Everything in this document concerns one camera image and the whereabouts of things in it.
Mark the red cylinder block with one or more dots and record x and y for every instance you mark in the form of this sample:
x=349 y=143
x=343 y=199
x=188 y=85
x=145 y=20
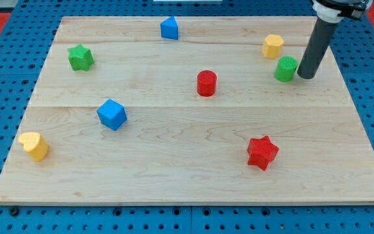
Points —
x=206 y=83

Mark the light wooden board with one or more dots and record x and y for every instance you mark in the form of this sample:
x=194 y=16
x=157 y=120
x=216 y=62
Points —
x=177 y=147

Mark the blue cube block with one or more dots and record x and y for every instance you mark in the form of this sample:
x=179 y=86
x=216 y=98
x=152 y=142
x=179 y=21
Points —
x=112 y=114

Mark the red star block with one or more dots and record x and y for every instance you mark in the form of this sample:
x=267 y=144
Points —
x=261 y=152

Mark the blue triangle block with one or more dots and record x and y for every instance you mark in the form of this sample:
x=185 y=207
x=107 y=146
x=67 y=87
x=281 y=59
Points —
x=169 y=28

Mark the green cylinder block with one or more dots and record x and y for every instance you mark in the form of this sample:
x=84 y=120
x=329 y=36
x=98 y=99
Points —
x=285 y=69

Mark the yellow hexagon block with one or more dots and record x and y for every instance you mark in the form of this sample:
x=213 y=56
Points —
x=272 y=46

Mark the green star block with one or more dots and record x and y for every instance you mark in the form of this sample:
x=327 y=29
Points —
x=80 y=58

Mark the yellow heart block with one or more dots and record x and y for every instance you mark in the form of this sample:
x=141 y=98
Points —
x=34 y=145

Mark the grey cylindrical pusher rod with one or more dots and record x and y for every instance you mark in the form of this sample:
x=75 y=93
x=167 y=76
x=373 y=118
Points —
x=316 y=48

